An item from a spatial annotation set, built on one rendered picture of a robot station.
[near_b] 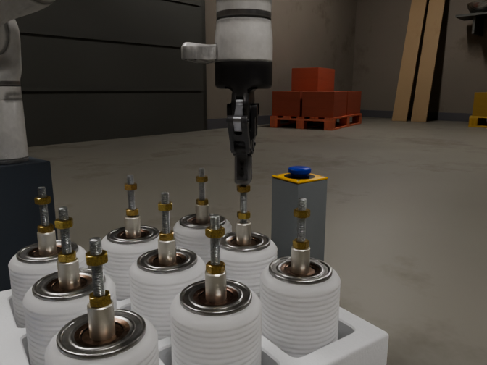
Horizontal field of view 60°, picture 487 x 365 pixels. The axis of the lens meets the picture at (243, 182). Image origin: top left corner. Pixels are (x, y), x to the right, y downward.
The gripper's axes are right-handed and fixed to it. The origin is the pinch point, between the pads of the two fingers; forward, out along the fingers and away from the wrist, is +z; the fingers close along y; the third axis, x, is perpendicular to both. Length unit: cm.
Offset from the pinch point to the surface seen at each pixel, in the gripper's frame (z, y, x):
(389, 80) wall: -25, 685, -152
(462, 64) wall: -46, 623, -242
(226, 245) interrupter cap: 10.3, -2.4, 2.0
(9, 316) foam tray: 17.7, -11.8, 28.6
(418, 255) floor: 36, 63, -42
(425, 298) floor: 36, 36, -37
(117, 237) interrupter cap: 10.3, -1.4, 18.1
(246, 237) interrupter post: 9.5, -1.0, -0.5
